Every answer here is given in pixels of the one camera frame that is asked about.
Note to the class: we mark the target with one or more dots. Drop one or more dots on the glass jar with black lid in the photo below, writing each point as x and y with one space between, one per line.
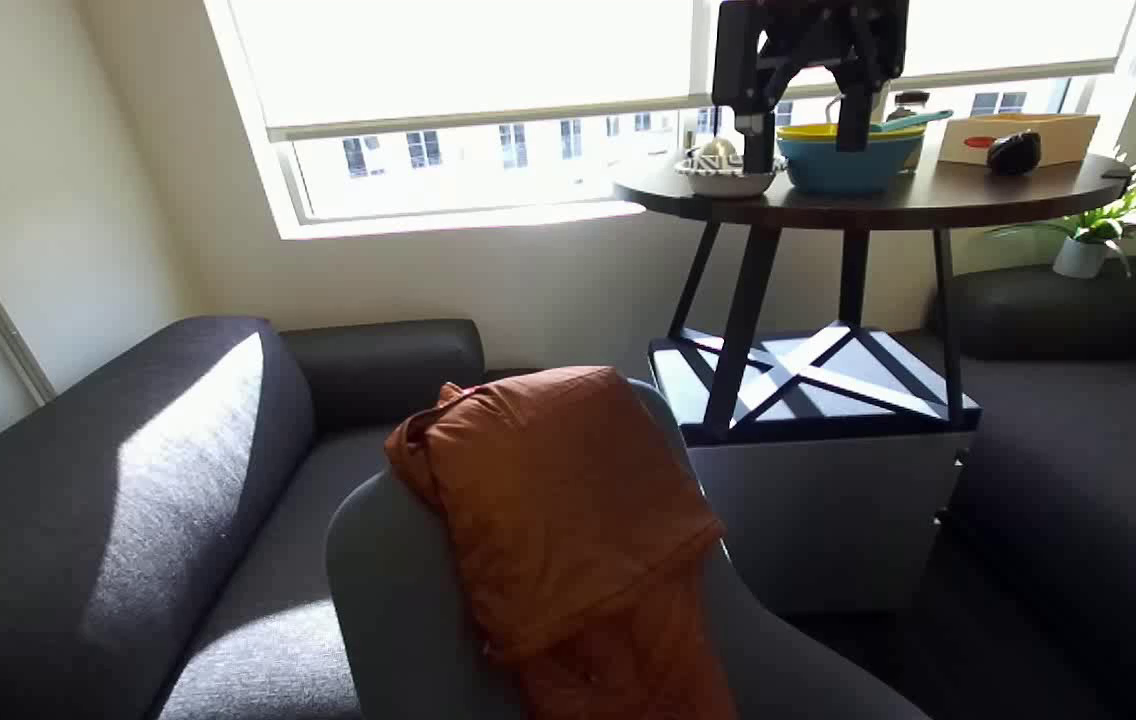
908 105

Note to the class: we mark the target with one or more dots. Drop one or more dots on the round dark wooden table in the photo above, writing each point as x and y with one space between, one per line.
863 196

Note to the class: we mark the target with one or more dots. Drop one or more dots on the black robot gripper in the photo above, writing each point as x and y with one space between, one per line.
760 44

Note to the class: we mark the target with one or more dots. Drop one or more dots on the grey armchair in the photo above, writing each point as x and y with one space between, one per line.
422 658

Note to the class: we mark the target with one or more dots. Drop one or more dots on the blue bowl with yellow rim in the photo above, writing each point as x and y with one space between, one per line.
822 164

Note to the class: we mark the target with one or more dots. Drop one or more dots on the dark grey sofa right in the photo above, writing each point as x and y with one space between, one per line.
1050 482

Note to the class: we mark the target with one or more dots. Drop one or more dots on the dark grey sofa left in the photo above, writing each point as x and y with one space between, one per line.
162 520

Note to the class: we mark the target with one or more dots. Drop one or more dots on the white woven basket dish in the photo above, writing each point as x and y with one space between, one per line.
716 171

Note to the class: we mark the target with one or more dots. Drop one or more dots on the dark grey sofa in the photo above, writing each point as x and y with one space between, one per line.
162 520
1050 482

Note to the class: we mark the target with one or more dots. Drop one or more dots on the orange cloth on chair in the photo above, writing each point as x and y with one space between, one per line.
578 540

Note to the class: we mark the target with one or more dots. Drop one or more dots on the black rounded object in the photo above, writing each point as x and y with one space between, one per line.
1014 153

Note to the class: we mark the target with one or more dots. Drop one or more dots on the potted green plant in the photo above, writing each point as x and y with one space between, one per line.
1099 235

